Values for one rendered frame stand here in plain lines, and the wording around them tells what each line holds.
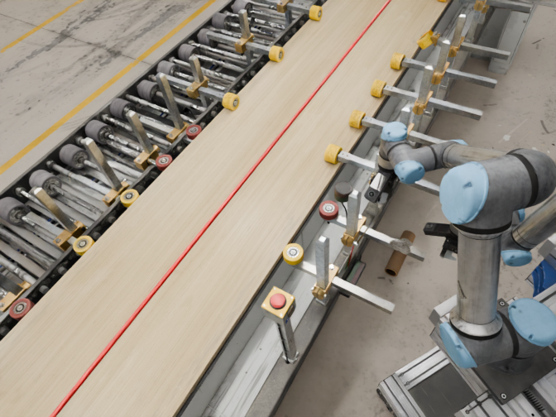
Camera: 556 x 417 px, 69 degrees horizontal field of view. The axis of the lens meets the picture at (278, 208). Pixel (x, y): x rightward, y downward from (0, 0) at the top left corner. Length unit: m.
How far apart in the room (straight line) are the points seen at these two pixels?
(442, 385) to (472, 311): 1.15
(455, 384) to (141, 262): 1.51
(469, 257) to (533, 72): 3.31
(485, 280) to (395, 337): 1.46
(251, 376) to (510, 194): 1.19
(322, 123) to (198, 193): 0.69
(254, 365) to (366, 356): 0.83
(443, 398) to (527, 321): 1.06
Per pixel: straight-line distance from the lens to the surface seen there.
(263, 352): 1.72
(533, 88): 3.99
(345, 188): 1.45
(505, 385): 1.34
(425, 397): 2.14
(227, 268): 1.57
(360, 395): 2.31
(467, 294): 1.03
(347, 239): 1.63
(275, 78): 2.32
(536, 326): 1.17
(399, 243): 1.64
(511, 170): 0.90
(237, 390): 1.70
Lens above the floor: 2.26
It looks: 54 degrees down
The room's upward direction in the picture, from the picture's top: 9 degrees counter-clockwise
